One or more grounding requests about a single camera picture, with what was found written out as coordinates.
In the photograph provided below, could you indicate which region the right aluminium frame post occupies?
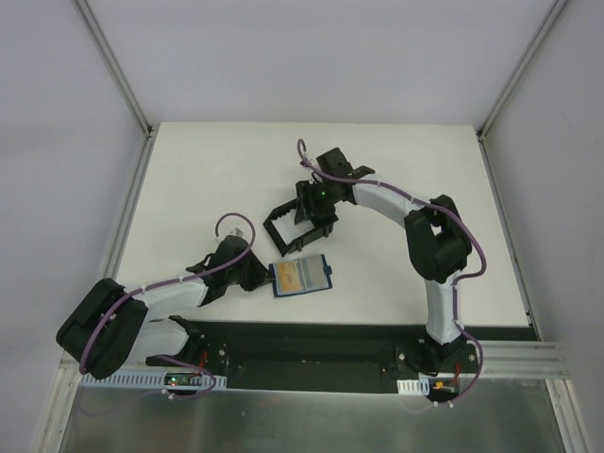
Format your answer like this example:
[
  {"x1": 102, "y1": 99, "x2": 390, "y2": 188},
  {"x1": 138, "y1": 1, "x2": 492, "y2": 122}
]
[{"x1": 476, "y1": 0, "x2": 571, "y2": 143}]

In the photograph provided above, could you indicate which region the gold credit card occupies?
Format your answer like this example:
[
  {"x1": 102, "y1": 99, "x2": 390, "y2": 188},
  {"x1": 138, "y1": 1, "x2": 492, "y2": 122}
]
[
  {"x1": 300, "y1": 255, "x2": 328, "y2": 292},
  {"x1": 274, "y1": 261, "x2": 303, "y2": 295}
]

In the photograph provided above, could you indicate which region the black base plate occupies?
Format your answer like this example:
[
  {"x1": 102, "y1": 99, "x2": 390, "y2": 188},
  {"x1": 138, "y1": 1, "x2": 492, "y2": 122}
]
[{"x1": 173, "y1": 318, "x2": 478, "y2": 394}]

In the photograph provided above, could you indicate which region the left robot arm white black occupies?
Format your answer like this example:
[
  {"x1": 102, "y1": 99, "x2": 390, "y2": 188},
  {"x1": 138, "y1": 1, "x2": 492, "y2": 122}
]
[{"x1": 56, "y1": 235, "x2": 274, "y2": 379}]

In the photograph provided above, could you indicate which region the left white cable duct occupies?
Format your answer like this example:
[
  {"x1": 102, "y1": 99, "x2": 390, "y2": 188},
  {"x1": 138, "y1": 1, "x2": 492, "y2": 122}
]
[{"x1": 81, "y1": 370, "x2": 227, "y2": 392}]

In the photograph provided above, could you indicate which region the right white cable duct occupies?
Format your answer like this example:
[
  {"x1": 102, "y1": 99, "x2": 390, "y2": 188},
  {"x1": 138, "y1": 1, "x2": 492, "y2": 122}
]
[{"x1": 396, "y1": 377, "x2": 430, "y2": 396}]

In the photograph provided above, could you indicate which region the black plastic card rack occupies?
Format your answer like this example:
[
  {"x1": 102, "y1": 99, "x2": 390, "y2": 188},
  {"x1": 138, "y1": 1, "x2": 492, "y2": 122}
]
[{"x1": 263, "y1": 199, "x2": 339, "y2": 257}]

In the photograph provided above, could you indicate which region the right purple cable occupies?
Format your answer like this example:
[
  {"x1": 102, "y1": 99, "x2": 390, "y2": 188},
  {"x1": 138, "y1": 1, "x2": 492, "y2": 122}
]
[{"x1": 295, "y1": 138, "x2": 487, "y2": 411}]

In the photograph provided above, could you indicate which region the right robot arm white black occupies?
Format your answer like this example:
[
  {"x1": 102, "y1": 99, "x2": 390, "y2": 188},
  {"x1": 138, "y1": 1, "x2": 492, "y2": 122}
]
[{"x1": 296, "y1": 139, "x2": 486, "y2": 376}]

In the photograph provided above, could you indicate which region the aluminium frame post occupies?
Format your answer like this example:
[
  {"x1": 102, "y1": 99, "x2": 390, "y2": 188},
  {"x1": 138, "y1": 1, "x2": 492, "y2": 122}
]
[
  {"x1": 476, "y1": 0, "x2": 571, "y2": 143},
  {"x1": 71, "y1": 0, "x2": 154, "y2": 138}
]

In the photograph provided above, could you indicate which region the left aluminium frame post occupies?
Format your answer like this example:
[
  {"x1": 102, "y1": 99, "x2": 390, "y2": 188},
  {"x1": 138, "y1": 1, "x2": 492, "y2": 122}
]
[{"x1": 71, "y1": 0, "x2": 154, "y2": 138}]

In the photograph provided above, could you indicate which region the white cable duct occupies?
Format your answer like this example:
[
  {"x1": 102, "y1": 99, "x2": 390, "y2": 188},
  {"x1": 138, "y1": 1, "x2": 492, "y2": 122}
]
[
  {"x1": 396, "y1": 377, "x2": 430, "y2": 396},
  {"x1": 81, "y1": 370, "x2": 227, "y2": 392}
]

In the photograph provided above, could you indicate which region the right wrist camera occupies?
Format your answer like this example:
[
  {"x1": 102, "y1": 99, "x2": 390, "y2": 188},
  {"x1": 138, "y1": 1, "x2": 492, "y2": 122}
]
[{"x1": 300, "y1": 153, "x2": 316, "y2": 172}]

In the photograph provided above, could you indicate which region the blue leather card holder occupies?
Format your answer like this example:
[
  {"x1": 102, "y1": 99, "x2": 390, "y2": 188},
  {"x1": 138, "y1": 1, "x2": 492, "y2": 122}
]
[{"x1": 269, "y1": 254, "x2": 333, "y2": 298}]

